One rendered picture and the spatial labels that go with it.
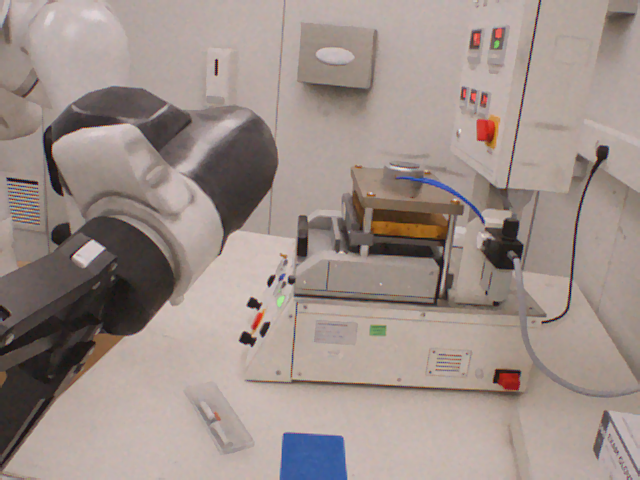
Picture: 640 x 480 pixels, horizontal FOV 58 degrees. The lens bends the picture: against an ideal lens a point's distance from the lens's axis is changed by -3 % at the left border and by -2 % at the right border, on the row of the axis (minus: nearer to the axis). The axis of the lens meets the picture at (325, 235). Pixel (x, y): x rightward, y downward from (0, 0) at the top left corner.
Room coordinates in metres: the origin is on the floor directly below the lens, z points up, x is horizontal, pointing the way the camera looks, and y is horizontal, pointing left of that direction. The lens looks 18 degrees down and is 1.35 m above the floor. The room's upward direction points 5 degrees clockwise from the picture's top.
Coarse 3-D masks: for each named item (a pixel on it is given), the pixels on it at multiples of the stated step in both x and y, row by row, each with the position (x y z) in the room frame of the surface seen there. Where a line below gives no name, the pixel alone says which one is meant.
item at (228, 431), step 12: (204, 384) 0.89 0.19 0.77; (192, 396) 0.85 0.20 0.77; (204, 396) 0.85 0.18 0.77; (216, 396) 0.85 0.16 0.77; (204, 408) 0.82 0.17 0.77; (216, 408) 0.82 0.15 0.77; (228, 408) 0.82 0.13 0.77; (204, 420) 0.78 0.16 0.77; (216, 420) 0.79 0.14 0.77; (228, 420) 0.79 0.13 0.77; (216, 432) 0.76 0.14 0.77; (228, 432) 0.76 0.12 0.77; (240, 432) 0.76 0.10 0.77; (228, 444) 0.73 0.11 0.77; (240, 444) 0.73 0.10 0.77
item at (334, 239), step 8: (336, 224) 1.14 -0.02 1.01; (312, 232) 1.20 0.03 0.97; (320, 232) 1.20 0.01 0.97; (328, 232) 1.21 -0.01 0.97; (336, 232) 1.09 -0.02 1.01; (344, 232) 1.22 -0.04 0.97; (296, 240) 1.20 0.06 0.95; (312, 240) 1.14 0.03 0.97; (320, 240) 1.15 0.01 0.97; (328, 240) 1.15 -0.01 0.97; (336, 240) 1.05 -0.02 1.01; (344, 240) 1.17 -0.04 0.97; (296, 248) 1.12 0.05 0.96; (312, 248) 1.10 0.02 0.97; (320, 248) 1.10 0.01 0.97; (328, 248) 1.10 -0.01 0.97; (336, 248) 1.05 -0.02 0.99; (344, 248) 1.11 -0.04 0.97; (352, 248) 1.12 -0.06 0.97; (296, 256) 1.04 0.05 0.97; (296, 264) 1.01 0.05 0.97; (448, 280) 1.03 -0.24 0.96; (448, 288) 1.03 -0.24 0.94
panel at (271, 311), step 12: (288, 252) 1.25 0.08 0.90; (276, 276) 1.22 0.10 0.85; (288, 276) 1.09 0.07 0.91; (288, 288) 1.02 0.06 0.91; (264, 300) 1.19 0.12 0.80; (276, 300) 1.07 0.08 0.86; (288, 300) 0.97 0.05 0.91; (264, 312) 1.11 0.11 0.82; (276, 312) 1.00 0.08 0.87; (252, 336) 1.08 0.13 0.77; (264, 336) 0.98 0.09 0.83; (252, 348) 1.01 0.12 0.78; (252, 360) 0.96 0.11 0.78
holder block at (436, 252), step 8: (360, 248) 1.05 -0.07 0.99; (376, 248) 1.10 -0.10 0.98; (384, 248) 1.10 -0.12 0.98; (392, 248) 1.07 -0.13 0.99; (400, 248) 1.07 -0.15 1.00; (408, 248) 1.08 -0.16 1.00; (416, 248) 1.13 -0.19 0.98; (424, 248) 1.13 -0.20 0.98; (432, 248) 1.09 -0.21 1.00; (408, 256) 1.03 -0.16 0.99; (416, 256) 1.03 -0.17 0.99; (424, 256) 1.04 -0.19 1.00; (432, 256) 1.04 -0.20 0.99; (440, 256) 1.05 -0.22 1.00; (440, 264) 1.03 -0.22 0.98
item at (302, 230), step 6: (300, 216) 1.18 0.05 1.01; (306, 216) 1.18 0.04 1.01; (300, 222) 1.13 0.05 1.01; (306, 222) 1.14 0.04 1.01; (300, 228) 1.09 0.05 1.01; (306, 228) 1.10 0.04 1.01; (300, 234) 1.05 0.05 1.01; (306, 234) 1.06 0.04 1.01; (300, 240) 1.04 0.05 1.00; (306, 240) 1.04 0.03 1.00; (300, 246) 1.04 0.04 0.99; (306, 246) 1.04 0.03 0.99; (300, 252) 1.04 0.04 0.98; (306, 252) 1.04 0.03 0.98
